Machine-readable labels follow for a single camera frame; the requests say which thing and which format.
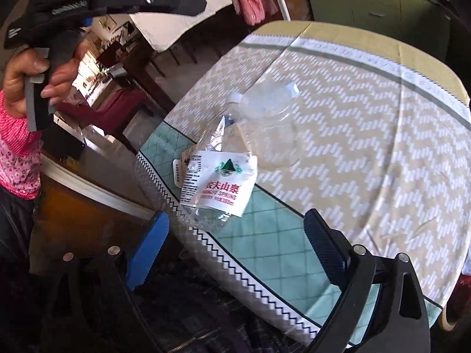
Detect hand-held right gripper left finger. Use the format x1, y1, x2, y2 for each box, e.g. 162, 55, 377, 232
48, 211, 170, 353

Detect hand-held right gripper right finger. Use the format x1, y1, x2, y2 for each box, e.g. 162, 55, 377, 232
294, 209, 431, 353

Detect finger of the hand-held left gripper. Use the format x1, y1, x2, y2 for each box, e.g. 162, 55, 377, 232
90, 0, 207, 17

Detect crushed plastic water bottle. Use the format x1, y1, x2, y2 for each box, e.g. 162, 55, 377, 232
179, 93, 258, 229

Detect clear plastic jar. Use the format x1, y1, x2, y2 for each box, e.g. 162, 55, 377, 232
235, 81, 300, 171

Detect person's left forearm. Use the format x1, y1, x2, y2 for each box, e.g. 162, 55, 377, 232
0, 92, 43, 201

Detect person's left hand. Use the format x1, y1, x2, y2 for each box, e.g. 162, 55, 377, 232
3, 41, 86, 119

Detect dark wooden dining table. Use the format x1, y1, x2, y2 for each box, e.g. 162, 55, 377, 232
84, 33, 177, 113

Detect chair with red cushion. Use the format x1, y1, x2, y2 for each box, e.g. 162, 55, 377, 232
59, 88, 148, 136

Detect green drawer cabinets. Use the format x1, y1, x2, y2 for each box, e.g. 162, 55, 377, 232
300, 0, 453, 45

